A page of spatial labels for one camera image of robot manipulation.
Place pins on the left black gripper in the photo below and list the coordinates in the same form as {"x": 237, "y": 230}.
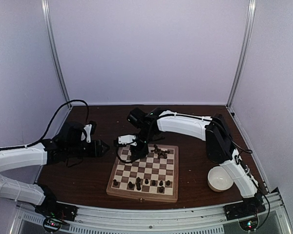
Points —
{"x": 96, "y": 149}

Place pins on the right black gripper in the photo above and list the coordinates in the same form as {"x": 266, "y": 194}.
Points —
{"x": 141, "y": 152}

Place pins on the wooden chess board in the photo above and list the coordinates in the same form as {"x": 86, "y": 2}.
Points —
{"x": 149, "y": 167}

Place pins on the dark rook chess piece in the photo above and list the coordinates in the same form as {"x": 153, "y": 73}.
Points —
{"x": 161, "y": 189}

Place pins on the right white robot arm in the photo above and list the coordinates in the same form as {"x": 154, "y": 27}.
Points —
{"x": 220, "y": 147}

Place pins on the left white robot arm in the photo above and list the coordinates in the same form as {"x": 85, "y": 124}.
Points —
{"x": 43, "y": 152}

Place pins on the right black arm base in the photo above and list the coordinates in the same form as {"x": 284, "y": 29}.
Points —
{"x": 246, "y": 212}

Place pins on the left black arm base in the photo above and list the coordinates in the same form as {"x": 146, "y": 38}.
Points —
{"x": 51, "y": 208}

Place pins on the pile of dark chess pieces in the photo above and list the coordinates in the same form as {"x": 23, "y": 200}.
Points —
{"x": 160, "y": 153}

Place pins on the white bowl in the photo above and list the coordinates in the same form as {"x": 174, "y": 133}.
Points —
{"x": 219, "y": 180}

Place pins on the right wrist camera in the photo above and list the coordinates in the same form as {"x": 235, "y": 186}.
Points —
{"x": 125, "y": 140}

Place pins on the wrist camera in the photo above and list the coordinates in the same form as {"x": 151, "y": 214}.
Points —
{"x": 125, "y": 140}
{"x": 88, "y": 130}

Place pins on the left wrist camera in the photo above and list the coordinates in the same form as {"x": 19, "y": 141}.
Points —
{"x": 88, "y": 130}

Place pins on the front aluminium rail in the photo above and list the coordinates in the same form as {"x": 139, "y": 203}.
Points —
{"x": 204, "y": 220}

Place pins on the left aluminium frame post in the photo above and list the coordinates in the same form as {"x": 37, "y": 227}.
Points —
{"x": 54, "y": 52}

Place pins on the aluminium frame post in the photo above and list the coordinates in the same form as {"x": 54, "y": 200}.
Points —
{"x": 243, "y": 53}
{"x": 54, "y": 52}

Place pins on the right aluminium frame post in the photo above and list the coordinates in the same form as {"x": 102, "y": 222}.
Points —
{"x": 243, "y": 53}

